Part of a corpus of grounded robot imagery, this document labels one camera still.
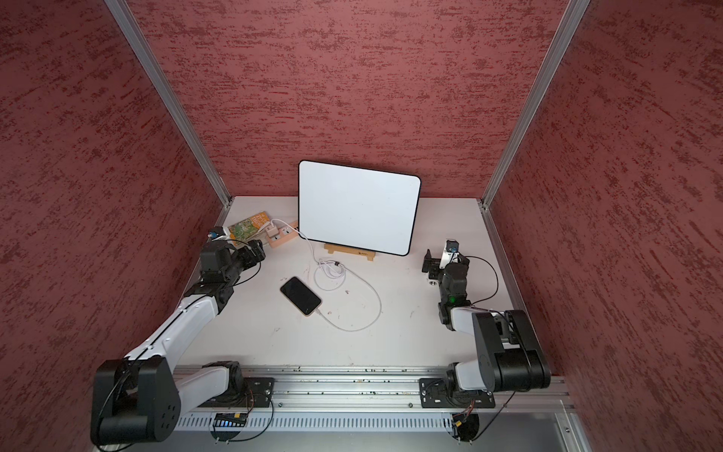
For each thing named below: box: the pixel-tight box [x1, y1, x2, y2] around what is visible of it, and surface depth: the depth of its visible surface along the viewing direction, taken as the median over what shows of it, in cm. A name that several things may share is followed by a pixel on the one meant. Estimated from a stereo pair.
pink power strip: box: [265, 225, 299, 248], surface depth 108 cm
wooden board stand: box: [323, 243, 377, 261], surface depth 101 cm
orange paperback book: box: [227, 210, 271, 244], surface depth 109 cm
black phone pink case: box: [279, 275, 322, 316], surface depth 93 cm
